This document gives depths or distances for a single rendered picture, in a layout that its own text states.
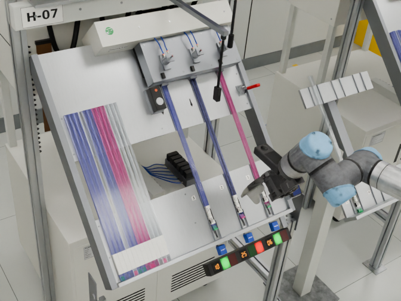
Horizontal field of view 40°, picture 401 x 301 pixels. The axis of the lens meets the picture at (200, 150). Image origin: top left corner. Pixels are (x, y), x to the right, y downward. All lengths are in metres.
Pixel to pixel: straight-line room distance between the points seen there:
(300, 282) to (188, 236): 0.96
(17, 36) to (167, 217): 0.68
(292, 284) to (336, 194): 1.29
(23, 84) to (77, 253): 0.60
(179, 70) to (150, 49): 0.11
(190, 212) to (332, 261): 1.24
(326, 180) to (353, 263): 1.47
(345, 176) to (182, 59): 0.66
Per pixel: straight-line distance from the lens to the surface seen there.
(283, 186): 1.57
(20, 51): 1.70
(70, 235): 1.93
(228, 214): 1.81
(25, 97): 1.76
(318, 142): 1.42
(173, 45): 1.79
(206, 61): 1.83
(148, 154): 2.27
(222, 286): 2.60
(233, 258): 1.82
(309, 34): 4.69
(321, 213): 2.29
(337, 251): 2.90
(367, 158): 1.52
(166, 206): 1.71
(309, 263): 2.47
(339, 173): 1.44
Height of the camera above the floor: 1.97
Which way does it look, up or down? 36 degrees down
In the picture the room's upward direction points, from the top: 6 degrees clockwise
